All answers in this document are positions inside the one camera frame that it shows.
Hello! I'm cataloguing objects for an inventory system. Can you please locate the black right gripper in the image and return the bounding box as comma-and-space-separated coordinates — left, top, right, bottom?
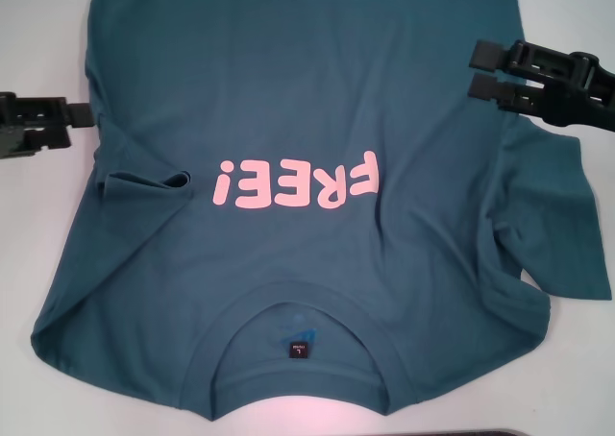
467, 38, 615, 133

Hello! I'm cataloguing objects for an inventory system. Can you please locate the teal T-shirt with pink print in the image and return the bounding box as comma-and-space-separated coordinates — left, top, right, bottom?
28, 0, 614, 411

